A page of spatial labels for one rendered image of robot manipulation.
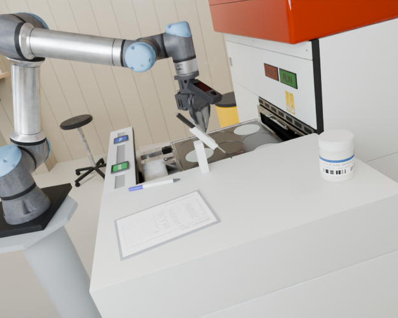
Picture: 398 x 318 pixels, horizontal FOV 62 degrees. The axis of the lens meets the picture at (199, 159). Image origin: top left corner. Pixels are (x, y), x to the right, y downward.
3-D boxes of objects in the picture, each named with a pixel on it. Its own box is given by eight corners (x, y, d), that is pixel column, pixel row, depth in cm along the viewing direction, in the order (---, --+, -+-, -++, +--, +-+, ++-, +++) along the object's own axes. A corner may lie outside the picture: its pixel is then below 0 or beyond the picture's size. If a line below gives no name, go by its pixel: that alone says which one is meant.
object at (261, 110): (263, 124, 140) (260, 103, 136) (318, 166, 100) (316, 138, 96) (259, 125, 140) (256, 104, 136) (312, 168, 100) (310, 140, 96)
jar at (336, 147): (342, 163, 77) (340, 126, 73) (361, 176, 71) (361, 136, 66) (314, 171, 76) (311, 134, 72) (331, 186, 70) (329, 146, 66)
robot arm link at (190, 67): (201, 55, 104) (183, 62, 99) (204, 70, 106) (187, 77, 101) (184, 57, 109) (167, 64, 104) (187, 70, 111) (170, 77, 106)
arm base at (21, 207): (-4, 226, 111) (-18, 202, 106) (23, 200, 124) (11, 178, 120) (35, 222, 108) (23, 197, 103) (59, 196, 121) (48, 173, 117)
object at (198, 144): (219, 163, 91) (210, 117, 85) (223, 168, 87) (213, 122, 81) (198, 169, 90) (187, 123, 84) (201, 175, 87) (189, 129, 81)
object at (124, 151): (141, 154, 146) (132, 125, 140) (150, 226, 96) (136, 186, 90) (120, 161, 145) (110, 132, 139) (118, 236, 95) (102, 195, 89)
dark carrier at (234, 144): (256, 121, 132) (256, 120, 131) (297, 153, 101) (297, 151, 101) (174, 144, 128) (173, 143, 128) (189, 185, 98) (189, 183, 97)
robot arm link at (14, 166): (-10, 199, 107) (-31, 163, 101) (12, 179, 119) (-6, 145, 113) (24, 194, 105) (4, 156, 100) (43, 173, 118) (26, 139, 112)
